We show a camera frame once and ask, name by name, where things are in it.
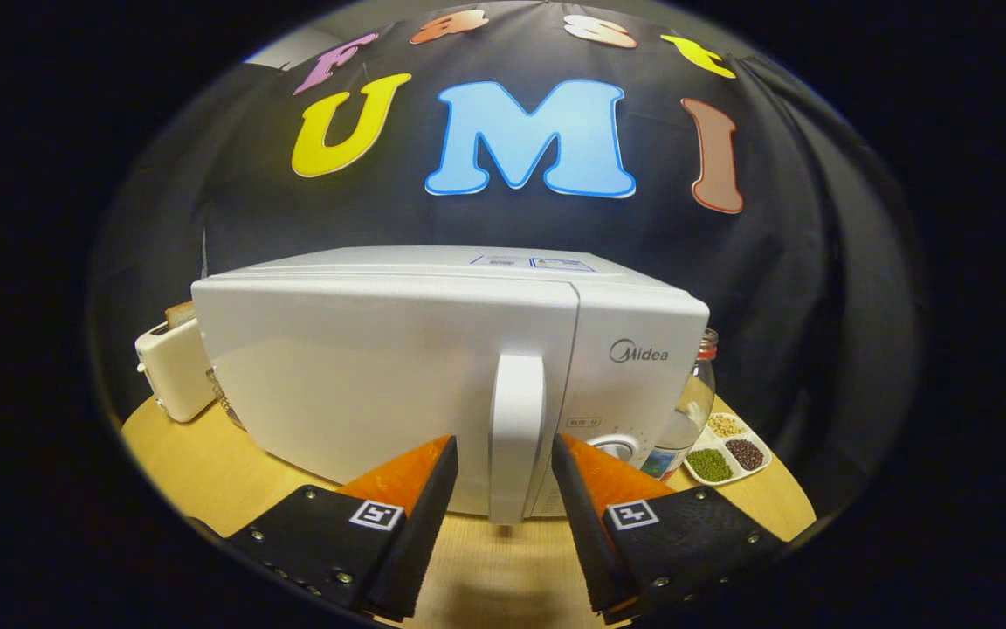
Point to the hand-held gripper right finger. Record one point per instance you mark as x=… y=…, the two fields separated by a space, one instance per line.
x=586 y=533

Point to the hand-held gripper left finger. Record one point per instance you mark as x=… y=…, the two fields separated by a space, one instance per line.
x=424 y=533

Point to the white microwave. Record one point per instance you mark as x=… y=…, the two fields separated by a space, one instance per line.
x=363 y=376

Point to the clear bottle red cap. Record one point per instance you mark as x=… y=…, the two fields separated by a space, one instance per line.
x=686 y=411

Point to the white divided bean dish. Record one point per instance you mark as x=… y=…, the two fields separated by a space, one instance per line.
x=726 y=450

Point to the white toaster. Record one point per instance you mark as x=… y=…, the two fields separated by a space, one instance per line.
x=175 y=376

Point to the black backdrop cloth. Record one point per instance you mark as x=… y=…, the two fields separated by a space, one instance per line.
x=817 y=306

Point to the toasted bread slice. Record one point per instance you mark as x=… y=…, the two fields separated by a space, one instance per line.
x=180 y=314

